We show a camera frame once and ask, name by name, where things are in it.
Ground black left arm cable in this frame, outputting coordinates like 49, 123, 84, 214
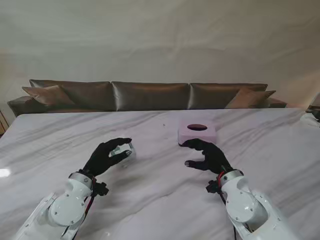
62, 194, 96, 238

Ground wooden furniture edge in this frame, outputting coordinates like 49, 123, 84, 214
0, 108, 7, 137

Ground brown throw cushion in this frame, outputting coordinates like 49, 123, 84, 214
21, 85, 76, 107
224, 87, 277, 109

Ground pink tissue box cover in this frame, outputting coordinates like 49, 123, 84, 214
177, 120, 217, 147

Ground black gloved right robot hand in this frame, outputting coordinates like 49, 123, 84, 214
183, 139, 233, 175

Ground brown leather sofa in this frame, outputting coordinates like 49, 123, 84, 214
7, 79, 288, 118

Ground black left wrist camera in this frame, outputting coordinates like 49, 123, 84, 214
93, 182, 110, 197

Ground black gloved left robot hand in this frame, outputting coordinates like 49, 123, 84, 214
83, 137, 133, 177

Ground clear tissue pack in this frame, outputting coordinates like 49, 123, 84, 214
109, 142, 137, 168

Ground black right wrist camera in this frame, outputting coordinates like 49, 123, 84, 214
206, 181, 222, 195

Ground white crumpled cloth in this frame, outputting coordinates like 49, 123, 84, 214
299, 112, 320, 129

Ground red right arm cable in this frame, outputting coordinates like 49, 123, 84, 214
216, 172, 238, 240

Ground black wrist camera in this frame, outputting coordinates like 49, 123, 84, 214
93, 182, 110, 197
206, 181, 222, 195

